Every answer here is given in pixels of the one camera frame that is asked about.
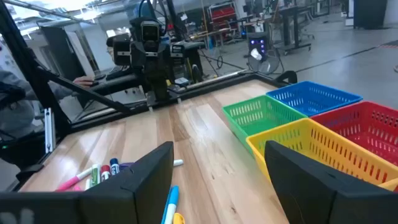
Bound person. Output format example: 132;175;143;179
0;70;96;139

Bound silver aluminium bracket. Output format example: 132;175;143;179
44;107;57;154

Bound green Expo marker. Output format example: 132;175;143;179
90;163;102;187

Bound black side desk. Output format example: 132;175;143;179
76;73;147;98

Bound green plastic basket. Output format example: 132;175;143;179
221;95;308;154

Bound black keyboard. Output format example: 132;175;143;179
104;66;134;81

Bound person's hand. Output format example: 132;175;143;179
72;75;95;88

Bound purple marker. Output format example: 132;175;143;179
119;159;185;170

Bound black cabinet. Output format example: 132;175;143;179
353;0;389;30

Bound pink thin marker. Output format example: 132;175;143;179
55;167;93;192

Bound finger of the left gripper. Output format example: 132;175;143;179
143;70;158;101
157;67;172;101

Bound red Expo marker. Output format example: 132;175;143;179
99;164;112;182

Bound blue plastic basket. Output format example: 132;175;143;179
266;80;364;118

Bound black frame clamp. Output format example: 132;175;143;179
274;70;299;85
15;163;45;185

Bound light blue thin marker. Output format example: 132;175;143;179
160;185;180;224

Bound black partition panel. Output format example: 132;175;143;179
39;26;90;82

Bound red tool cart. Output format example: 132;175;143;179
207;2;239;34

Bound black box purple lights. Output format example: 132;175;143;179
247;32;269;62

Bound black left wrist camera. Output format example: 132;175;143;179
139;20;162;44

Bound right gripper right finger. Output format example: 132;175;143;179
264;140;398;224

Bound black standing desk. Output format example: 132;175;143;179
273;4;312;56

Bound black floor fan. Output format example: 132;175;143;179
247;49;281;75

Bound red plastic basket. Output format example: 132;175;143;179
310;101;398;167

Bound yellow plastic basket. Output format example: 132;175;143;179
246;118;398;192

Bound blue Expo marker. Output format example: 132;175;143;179
109;157;121;176

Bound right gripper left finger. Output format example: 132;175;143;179
79;141;175;224

